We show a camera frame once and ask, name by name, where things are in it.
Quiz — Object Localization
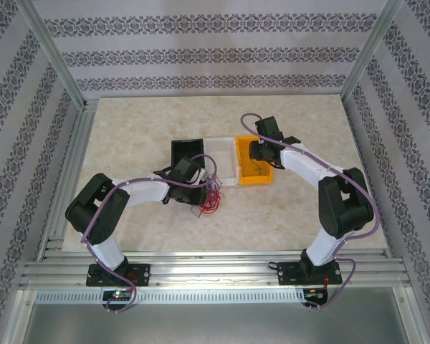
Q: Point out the left aluminium side rail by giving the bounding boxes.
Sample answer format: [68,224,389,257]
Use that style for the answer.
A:
[38,101,98,252]

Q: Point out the arm purple sleeved cable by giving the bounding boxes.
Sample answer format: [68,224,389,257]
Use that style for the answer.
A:
[239,113,381,311]
[80,153,219,315]

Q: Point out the thin red cable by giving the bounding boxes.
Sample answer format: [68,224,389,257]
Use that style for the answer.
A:
[209,182,226,202]
[197,195,220,216]

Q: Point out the black plastic bin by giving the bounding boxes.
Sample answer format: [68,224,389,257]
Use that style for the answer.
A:
[170,139,206,173]

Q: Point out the left aluminium frame post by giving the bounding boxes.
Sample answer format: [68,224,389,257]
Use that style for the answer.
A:
[20,0,87,108]

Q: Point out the grey metal shelf panel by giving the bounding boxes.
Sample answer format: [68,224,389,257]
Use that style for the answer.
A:
[6,290,430,344]

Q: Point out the right arm purple sleeved cable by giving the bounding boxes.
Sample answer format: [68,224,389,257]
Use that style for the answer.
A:
[239,113,381,311]

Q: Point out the aluminium frame post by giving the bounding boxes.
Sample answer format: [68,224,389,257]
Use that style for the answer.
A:
[339,0,406,98]
[20,0,87,108]

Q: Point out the right aluminium side rail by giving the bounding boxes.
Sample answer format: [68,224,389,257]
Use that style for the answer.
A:
[343,95,392,252]

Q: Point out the left arm purple sleeved cable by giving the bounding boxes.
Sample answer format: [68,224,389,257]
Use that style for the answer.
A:
[80,153,219,315]

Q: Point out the slotted metal cable duct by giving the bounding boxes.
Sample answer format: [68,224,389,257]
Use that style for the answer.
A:
[33,289,306,304]

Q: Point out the yellow plastic bin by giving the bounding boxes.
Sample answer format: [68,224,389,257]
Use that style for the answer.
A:
[234,135,274,186]

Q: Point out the aluminium front rail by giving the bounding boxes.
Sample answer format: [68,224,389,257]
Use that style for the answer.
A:
[20,249,411,288]

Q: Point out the aluminium side rail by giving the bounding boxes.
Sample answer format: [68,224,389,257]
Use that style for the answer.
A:
[38,101,98,252]
[343,95,392,252]

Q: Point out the white translucent plastic bin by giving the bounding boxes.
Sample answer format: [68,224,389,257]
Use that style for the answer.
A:
[204,137,242,186]

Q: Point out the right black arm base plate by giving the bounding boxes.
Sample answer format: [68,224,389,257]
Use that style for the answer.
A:
[277,262,343,287]

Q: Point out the thin purple cable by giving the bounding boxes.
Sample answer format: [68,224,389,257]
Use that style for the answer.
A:
[206,174,224,191]

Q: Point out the left controller circuit board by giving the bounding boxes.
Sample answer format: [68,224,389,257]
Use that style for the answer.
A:
[102,290,134,301]

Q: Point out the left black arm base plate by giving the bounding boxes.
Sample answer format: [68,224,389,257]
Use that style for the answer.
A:
[86,263,152,288]

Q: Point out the right aluminium frame post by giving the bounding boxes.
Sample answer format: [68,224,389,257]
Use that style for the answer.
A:
[339,0,406,98]

